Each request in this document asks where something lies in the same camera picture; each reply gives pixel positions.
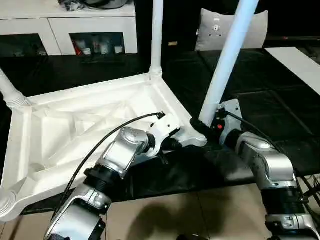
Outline white plastic table top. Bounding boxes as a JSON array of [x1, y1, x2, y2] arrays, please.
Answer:
[[0, 69, 208, 223]]

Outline black mat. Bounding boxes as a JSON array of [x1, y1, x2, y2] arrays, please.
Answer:
[[0, 47, 320, 216]]

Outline grey pillow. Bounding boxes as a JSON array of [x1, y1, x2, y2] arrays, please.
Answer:
[[194, 7, 270, 52]]

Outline white flat board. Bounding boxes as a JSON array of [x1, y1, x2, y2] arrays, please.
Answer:
[[264, 46, 320, 97]]

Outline black cabinet with gold label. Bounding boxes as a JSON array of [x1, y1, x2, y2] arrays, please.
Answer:
[[134, 0, 208, 55]]

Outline white sideboard with glass doors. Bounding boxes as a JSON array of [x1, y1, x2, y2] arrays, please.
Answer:
[[0, 0, 139, 57]]

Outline crumpled patterned bag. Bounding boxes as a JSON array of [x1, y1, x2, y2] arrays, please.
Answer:
[[58, 0, 86, 12]]

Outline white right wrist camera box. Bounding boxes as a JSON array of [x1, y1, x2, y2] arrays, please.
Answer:
[[215, 98, 243, 145]]

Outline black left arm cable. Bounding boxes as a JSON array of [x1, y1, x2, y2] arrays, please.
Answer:
[[44, 112, 166, 240]]

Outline loose floor cables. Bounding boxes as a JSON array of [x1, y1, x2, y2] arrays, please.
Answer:
[[304, 174, 320, 196]]

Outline grey bag with black strap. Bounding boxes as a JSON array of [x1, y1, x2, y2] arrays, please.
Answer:
[[83, 0, 130, 11]]

